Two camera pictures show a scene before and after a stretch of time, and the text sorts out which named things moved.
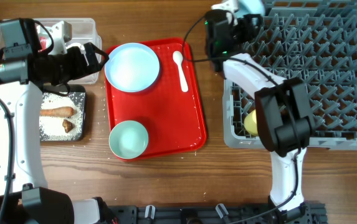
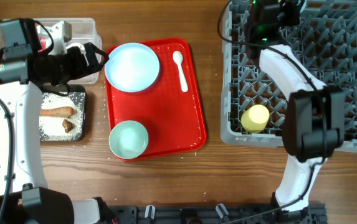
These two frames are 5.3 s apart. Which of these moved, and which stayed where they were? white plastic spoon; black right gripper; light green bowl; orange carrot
Moved: black right gripper
Stayed: white plastic spoon; light green bowl; orange carrot
